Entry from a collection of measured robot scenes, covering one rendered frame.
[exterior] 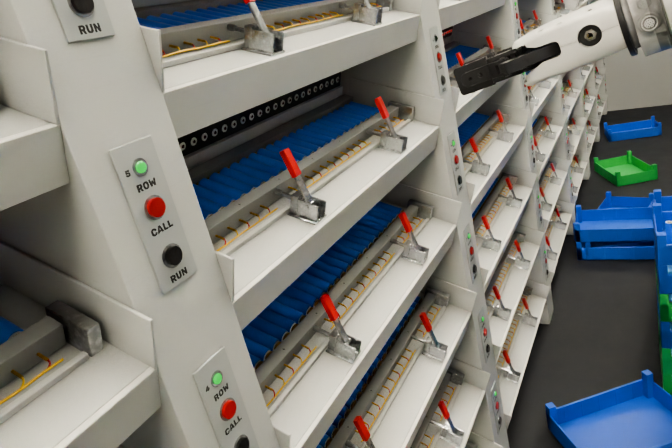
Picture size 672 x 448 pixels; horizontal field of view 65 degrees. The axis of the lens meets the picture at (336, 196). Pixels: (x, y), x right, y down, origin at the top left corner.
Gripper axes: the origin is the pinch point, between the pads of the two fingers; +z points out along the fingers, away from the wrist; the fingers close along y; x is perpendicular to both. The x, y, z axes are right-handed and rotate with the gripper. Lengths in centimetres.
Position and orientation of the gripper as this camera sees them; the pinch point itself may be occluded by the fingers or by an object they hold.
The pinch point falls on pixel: (478, 73)
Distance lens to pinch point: 64.5
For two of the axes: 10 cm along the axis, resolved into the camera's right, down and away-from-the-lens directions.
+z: -7.8, 2.2, 5.8
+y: 4.8, -3.7, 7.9
